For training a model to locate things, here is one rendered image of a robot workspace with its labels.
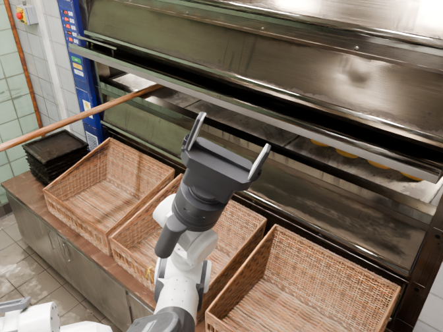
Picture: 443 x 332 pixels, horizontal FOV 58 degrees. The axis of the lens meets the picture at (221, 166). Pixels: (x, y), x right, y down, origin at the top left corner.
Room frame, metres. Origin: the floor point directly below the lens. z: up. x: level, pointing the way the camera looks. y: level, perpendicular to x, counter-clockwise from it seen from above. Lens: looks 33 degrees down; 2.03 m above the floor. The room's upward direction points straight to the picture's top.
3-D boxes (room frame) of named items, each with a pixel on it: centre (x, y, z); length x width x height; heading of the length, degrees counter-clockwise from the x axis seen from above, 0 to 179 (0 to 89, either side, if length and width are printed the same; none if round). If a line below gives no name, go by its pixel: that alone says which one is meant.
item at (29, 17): (2.52, 1.17, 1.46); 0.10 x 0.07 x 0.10; 50
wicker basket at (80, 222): (1.75, 0.60, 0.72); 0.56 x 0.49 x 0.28; 51
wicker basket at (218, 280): (1.37, 0.16, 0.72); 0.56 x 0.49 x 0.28; 49
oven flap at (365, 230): (1.59, 0.00, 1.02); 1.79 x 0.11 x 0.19; 50
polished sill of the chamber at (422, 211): (1.60, -0.02, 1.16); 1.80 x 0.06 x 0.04; 50
